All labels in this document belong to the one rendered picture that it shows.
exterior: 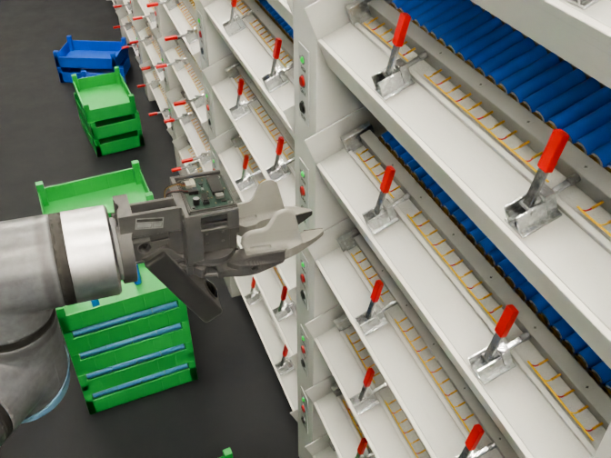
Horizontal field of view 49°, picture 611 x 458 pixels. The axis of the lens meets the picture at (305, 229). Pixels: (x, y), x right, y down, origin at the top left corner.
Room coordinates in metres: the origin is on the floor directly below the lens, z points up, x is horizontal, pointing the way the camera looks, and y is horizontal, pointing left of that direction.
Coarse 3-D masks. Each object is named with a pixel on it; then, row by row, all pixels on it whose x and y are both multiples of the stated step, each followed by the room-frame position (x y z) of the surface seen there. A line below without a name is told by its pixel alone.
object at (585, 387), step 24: (384, 168) 0.80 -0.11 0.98; (408, 192) 0.72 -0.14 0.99; (408, 216) 0.70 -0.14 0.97; (432, 216) 0.67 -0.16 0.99; (456, 240) 0.62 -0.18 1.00; (480, 264) 0.58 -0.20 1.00; (504, 288) 0.54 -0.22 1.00; (528, 312) 0.50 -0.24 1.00; (552, 336) 0.46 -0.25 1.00; (552, 360) 0.44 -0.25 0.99; (576, 384) 0.41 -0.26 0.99; (600, 408) 0.38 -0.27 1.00
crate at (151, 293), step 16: (144, 272) 1.29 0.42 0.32; (128, 288) 1.23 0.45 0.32; (144, 288) 1.23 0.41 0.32; (160, 288) 1.18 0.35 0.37; (80, 304) 1.17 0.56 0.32; (112, 304) 1.13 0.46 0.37; (128, 304) 1.14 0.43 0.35; (144, 304) 1.16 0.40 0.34; (160, 304) 1.17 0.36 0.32; (64, 320) 1.08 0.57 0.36; (80, 320) 1.10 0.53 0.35; (96, 320) 1.11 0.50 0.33
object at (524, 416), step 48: (336, 144) 0.88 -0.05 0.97; (336, 192) 0.79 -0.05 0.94; (384, 240) 0.68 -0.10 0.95; (432, 240) 0.66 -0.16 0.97; (432, 288) 0.58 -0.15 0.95; (480, 288) 0.56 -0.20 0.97; (480, 336) 0.50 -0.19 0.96; (480, 384) 0.44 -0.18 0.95; (528, 384) 0.43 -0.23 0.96; (528, 432) 0.38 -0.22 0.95
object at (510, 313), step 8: (512, 304) 0.47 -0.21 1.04; (504, 312) 0.47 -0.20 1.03; (512, 312) 0.46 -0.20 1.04; (504, 320) 0.46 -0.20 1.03; (512, 320) 0.46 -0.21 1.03; (496, 328) 0.46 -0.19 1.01; (504, 328) 0.46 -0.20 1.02; (496, 336) 0.46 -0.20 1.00; (504, 336) 0.46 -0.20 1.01; (496, 344) 0.46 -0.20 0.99; (488, 352) 0.46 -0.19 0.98; (496, 352) 0.46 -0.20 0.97; (488, 360) 0.45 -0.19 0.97
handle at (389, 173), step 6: (390, 168) 0.71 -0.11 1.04; (384, 174) 0.72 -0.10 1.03; (390, 174) 0.71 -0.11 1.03; (384, 180) 0.71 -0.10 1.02; (390, 180) 0.71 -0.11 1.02; (384, 186) 0.71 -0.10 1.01; (384, 192) 0.70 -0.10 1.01; (378, 198) 0.71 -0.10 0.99; (384, 198) 0.71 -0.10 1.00; (378, 204) 0.71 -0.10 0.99; (378, 210) 0.70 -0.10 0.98; (384, 210) 0.71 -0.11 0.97
